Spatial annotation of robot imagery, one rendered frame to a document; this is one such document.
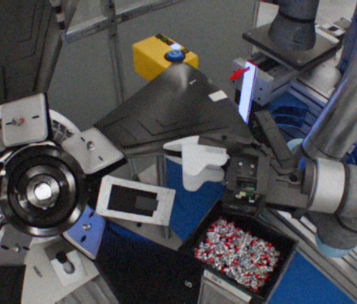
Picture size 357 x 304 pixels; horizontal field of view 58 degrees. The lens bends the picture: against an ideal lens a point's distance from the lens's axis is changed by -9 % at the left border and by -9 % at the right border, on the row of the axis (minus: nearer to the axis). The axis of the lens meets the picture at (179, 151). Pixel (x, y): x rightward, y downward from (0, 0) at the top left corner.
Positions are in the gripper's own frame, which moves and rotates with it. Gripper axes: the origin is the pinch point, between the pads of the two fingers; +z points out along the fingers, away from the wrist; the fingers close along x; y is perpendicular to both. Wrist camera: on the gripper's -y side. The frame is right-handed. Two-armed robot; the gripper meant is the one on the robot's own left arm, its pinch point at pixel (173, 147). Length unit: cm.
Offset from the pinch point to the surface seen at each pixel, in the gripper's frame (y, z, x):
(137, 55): -40.2, 20.7, 17.6
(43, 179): 12.5, 13.6, -6.1
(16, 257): 21.2, 18.8, 4.1
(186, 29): -97, 20, 48
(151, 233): -31, 24, 122
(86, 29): -62, 48, 26
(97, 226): 11.9, 9.6, 7.5
